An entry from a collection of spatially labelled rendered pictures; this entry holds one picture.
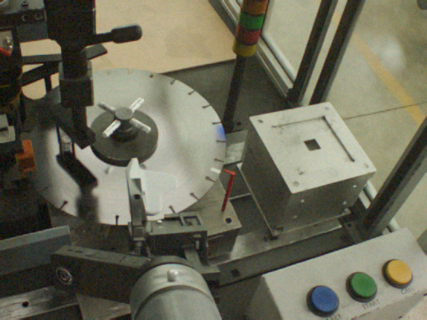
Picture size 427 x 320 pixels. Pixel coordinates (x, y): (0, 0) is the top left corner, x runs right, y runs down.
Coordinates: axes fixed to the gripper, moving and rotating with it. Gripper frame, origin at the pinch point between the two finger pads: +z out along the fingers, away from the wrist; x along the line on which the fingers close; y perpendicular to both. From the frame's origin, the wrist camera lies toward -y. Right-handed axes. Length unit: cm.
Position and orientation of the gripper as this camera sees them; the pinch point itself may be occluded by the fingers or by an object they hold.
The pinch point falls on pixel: (130, 214)
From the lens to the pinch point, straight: 67.1
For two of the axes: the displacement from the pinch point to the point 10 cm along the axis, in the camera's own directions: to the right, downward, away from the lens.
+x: 0.1, -9.6, -3.0
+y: 9.8, -0.5, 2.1
